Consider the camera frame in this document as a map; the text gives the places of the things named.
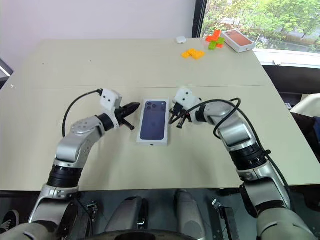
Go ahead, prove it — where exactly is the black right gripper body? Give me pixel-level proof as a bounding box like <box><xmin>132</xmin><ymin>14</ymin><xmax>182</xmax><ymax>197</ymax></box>
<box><xmin>172</xmin><ymin>101</ymin><xmax>190</xmax><ymax>120</ymax></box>

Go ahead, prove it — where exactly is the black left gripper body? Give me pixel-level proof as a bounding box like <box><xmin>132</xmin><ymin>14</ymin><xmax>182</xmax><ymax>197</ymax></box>
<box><xmin>114</xmin><ymin>106</ymin><xmax>128</xmax><ymax>126</ymax></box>

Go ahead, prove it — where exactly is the white phone box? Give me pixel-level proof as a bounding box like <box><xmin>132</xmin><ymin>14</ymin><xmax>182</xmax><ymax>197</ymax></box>
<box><xmin>136</xmin><ymin>97</ymin><xmax>173</xmax><ymax>146</ymax></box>

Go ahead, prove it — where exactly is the phone box with orange print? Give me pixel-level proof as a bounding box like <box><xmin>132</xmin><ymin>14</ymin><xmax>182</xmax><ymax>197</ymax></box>
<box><xmin>221</xmin><ymin>29</ymin><xmax>256</xmax><ymax>54</ymax></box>

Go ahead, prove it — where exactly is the yellow toy brick cluster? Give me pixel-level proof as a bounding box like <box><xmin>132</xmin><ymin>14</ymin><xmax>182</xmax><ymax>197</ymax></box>
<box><xmin>181</xmin><ymin>48</ymin><xmax>206</xmax><ymax>61</ymax></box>

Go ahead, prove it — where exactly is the green toy brick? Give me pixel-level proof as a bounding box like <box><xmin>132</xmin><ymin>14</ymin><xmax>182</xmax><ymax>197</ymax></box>
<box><xmin>208</xmin><ymin>37</ymin><xmax>225</xmax><ymax>51</ymax></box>

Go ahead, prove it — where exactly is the large orange toy brick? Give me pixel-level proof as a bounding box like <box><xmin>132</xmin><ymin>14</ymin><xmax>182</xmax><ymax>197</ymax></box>
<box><xmin>205</xmin><ymin>29</ymin><xmax>223</xmax><ymax>43</ymax></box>

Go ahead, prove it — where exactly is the dark rounded shape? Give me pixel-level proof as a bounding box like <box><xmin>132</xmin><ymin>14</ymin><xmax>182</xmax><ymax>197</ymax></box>
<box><xmin>174</xmin><ymin>189</ymin><xmax>207</xmax><ymax>240</ymax></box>
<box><xmin>104</xmin><ymin>196</ymin><xmax>148</xmax><ymax>233</ymax></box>

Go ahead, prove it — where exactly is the white window sill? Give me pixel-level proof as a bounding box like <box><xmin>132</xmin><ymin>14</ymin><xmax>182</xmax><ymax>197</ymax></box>
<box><xmin>252</xmin><ymin>48</ymin><xmax>320</xmax><ymax>68</ymax></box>

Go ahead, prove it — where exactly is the dark grey furniture edge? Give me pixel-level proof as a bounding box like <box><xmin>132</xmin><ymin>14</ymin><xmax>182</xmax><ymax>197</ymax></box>
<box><xmin>0</xmin><ymin>57</ymin><xmax>15</xmax><ymax>90</ymax></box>

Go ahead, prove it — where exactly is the cream white cushion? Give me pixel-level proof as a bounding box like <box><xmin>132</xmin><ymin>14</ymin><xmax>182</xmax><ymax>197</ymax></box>
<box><xmin>289</xmin><ymin>93</ymin><xmax>320</xmax><ymax>116</ymax></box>

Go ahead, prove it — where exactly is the black sneaker with white sole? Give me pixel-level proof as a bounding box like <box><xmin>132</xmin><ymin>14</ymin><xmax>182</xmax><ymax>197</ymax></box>
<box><xmin>0</xmin><ymin>209</ymin><xmax>20</xmax><ymax>235</ymax></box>

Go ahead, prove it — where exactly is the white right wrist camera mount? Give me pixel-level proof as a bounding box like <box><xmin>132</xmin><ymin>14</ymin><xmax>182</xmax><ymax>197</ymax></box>
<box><xmin>173</xmin><ymin>87</ymin><xmax>202</xmax><ymax>111</ymax></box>

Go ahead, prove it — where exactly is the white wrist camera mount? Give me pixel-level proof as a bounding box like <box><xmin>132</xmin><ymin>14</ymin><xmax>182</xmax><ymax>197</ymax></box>
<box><xmin>173</xmin><ymin>87</ymin><xmax>202</xmax><ymax>111</ymax></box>
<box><xmin>99</xmin><ymin>88</ymin><xmax>123</xmax><ymax>129</ymax></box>

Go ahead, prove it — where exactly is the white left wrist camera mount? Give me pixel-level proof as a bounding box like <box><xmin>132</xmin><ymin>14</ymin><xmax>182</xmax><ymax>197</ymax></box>
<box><xmin>99</xmin><ymin>88</ymin><xmax>123</xmax><ymax>129</ymax></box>

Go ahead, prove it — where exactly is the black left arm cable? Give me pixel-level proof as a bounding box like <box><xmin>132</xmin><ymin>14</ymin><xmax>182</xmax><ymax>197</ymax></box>
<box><xmin>61</xmin><ymin>88</ymin><xmax>104</xmax><ymax>138</ymax></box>

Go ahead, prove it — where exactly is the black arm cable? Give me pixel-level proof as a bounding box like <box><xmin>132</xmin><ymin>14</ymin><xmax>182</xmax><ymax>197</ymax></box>
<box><xmin>61</xmin><ymin>88</ymin><xmax>104</xmax><ymax>138</ymax></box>
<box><xmin>183</xmin><ymin>97</ymin><xmax>291</xmax><ymax>188</ymax></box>

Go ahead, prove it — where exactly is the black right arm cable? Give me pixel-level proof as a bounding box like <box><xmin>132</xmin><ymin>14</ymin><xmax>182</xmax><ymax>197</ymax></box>
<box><xmin>183</xmin><ymin>97</ymin><xmax>291</xmax><ymax>188</ymax></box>

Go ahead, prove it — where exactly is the black metal bracket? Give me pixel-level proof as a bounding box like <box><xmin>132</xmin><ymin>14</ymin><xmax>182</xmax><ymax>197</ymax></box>
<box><xmin>86</xmin><ymin>199</ymin><xmax>98</xmax><ymax>223</ymax></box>

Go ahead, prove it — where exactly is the dark window frame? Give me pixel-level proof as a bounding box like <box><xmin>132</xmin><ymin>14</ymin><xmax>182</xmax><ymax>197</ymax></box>
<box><xmin>191</xmin><ymin>0</ymin><xmax>208</xmax><ymax>39</ymax></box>

